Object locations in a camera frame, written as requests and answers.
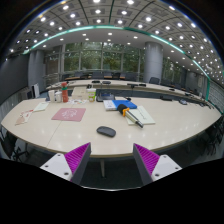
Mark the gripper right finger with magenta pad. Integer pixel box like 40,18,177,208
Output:
133,143,181,185

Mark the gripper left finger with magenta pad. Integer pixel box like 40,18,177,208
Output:
41,143,91,185

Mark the dark grey computer mouse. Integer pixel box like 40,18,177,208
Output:
96,126,116,137

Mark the pink mouse pad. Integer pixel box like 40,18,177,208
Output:
52,108,86,122

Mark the white notebook under microphone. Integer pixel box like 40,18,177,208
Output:
130,106,155,125

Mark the black and grey microphone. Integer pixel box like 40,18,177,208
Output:
117,104,144,128

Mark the white paper sheet left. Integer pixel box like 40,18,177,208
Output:
34,102,49,112

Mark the printed leaflet at table edge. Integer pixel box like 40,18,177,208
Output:
16,110,33,125

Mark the white book beside blue book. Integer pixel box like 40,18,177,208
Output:
103,100,116,111

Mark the white cup with green label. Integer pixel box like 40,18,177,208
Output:
87,88,96,102

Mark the red water bottle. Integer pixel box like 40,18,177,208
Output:
61,82,68,103

